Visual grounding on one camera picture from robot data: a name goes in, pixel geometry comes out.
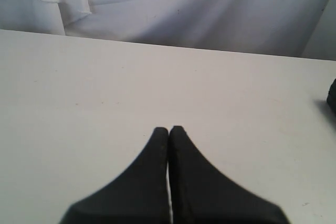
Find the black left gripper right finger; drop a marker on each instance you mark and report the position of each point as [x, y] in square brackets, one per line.
[200, 193]

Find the white backdrop curtain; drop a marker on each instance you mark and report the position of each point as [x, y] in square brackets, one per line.
[296, 28]

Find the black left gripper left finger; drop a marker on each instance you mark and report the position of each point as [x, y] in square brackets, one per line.
[138, 195]

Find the black plastic tool case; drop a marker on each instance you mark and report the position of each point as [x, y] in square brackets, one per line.
[331, 98]

